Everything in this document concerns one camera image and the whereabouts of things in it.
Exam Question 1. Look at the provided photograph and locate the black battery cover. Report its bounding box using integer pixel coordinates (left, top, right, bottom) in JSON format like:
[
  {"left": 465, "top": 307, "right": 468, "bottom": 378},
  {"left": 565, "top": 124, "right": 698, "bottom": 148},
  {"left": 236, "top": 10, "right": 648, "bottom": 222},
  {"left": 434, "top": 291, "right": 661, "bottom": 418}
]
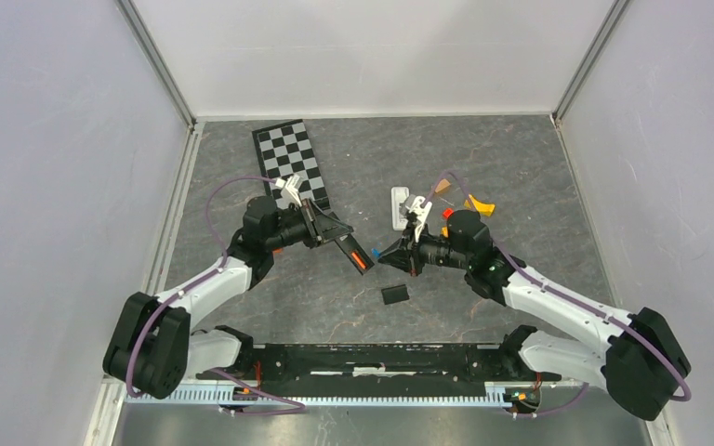
[{"left": 380, "top": 284, "right": 409, "bottom": 306}]

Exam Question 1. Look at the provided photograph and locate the black remote control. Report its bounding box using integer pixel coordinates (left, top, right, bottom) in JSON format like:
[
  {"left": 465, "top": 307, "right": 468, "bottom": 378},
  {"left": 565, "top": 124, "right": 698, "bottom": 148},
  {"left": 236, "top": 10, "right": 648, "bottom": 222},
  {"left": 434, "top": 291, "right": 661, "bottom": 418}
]
[{"left": 336, "top": 234, "right": 375, "bottom": 275}]

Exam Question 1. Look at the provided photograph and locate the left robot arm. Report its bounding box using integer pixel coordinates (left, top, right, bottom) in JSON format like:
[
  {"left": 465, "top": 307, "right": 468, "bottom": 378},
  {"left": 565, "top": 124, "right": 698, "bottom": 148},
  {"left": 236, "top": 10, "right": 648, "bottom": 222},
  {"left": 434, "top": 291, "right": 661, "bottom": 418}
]
[{"left": 102, "top": 196, "right": 354, "bottom": 399}]

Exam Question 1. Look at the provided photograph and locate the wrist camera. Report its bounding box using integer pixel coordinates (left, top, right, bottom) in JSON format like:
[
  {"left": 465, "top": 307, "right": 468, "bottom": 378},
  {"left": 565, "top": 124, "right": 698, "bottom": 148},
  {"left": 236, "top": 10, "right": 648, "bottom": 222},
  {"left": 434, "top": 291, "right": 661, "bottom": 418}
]
[
  {"left": 403, "top": 195, "right": 432, "bottom": 243},
  {"left": 274, "top": 174, "right": 302, "bottom": 208}
]

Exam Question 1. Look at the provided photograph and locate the checkered chess board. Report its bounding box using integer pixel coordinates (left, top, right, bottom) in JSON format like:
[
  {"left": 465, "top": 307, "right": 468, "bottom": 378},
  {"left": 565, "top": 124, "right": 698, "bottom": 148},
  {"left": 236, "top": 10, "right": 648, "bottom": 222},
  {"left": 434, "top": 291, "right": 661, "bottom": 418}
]
[{"left": 252, "top": 119, "right": 331, "bottom": 210}]

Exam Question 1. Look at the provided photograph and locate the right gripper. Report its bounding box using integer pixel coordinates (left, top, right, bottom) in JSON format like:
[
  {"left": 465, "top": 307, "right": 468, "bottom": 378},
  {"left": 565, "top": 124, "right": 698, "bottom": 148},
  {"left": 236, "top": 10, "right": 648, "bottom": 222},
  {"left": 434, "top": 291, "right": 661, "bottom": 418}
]
[{"left": 378, "top": 219, "right": 470, "bottom": 278}]

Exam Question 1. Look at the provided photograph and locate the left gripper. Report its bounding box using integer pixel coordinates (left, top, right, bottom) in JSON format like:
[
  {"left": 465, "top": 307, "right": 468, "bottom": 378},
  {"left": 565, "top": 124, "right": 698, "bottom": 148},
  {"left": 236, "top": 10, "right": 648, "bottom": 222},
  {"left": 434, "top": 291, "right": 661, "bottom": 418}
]
[{"left": 265, "top": 198, "right": 352, "bottom": 252}]

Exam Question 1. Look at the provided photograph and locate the white remote control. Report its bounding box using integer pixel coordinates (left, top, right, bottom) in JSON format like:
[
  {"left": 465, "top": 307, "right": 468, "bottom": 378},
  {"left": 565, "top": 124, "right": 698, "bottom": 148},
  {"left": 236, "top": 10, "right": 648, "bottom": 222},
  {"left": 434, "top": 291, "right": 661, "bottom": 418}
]
[{"left": 390, "top": 187, "right": 409, "bottom": 231}]

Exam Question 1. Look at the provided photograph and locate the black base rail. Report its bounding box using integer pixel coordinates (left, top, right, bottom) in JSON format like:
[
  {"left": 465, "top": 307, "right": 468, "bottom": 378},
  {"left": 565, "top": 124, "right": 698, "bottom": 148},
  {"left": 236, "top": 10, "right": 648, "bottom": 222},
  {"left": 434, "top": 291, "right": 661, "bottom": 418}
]
[{"left": 225, "top": 343, "right": 561, "bottom": 398}]

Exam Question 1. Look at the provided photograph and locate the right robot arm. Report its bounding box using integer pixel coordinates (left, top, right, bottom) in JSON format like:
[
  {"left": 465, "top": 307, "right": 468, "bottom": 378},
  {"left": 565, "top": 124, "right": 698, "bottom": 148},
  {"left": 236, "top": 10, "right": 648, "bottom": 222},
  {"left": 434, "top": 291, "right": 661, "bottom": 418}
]
[{"left": 377, "top": 210, "right": 693, "bottom": 421}]

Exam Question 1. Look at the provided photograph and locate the brown wooden block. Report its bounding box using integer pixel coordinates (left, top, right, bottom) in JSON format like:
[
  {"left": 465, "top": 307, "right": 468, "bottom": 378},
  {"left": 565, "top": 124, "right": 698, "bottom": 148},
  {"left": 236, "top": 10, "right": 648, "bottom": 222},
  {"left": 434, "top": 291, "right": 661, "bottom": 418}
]
[{"left": 434, "top": 178, "right": 452, "bottom": 195}]

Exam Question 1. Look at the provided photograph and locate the yellow arch block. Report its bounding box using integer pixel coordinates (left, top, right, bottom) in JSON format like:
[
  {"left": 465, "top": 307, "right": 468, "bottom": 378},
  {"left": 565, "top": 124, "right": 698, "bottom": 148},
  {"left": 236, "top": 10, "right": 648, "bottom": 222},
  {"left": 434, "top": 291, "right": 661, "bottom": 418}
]
[{"left": 464, "top": 194, "right": 496, "bottom": 217}]

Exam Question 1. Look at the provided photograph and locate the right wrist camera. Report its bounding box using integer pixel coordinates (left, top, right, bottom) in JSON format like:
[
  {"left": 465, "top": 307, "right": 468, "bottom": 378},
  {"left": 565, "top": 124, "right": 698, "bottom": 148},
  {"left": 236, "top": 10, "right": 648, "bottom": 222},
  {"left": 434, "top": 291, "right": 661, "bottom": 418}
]
[{"left": 403, "top": 195, "right": 432, "bottom": 243}]

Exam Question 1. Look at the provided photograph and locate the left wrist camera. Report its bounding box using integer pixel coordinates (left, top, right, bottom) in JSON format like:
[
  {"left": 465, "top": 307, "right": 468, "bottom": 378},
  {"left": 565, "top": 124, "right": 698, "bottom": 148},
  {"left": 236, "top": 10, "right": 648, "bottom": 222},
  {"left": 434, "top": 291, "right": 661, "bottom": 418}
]
[{"left": 274, "top": 174, "right": 302, "bottom": 208}]

